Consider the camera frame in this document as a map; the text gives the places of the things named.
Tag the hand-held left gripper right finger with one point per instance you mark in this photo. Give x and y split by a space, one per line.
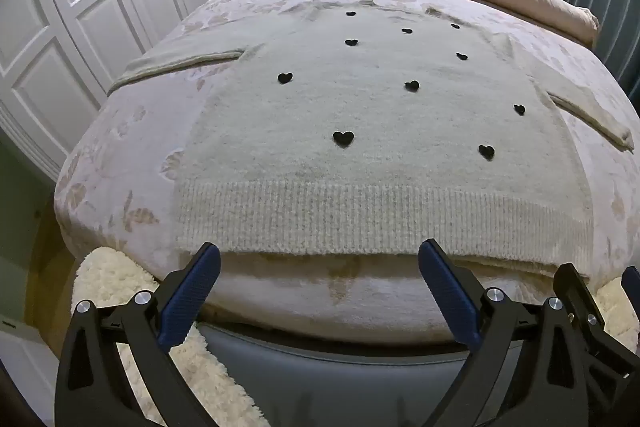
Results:
450 287

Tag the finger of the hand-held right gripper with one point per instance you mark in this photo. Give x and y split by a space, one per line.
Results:
582 297
632 284

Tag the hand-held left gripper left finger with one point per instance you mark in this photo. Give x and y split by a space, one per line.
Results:
192 287

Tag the cream sweater with black hearts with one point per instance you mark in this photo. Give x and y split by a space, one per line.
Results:
350 107

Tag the fluffy cream rug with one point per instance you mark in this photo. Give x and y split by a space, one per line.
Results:
105 272

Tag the grey bed frame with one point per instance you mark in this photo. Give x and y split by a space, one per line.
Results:
325 372

